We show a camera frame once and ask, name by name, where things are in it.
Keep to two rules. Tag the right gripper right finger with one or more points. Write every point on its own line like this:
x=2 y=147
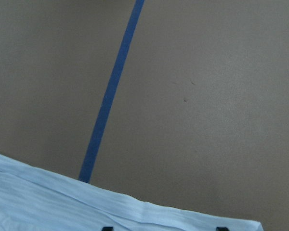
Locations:
x=222 y=229

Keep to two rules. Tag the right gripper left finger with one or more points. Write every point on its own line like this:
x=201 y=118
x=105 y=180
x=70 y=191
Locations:
x=107 y=229

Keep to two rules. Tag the light blue button shirt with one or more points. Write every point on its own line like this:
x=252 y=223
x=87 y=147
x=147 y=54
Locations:
x=34 y=199

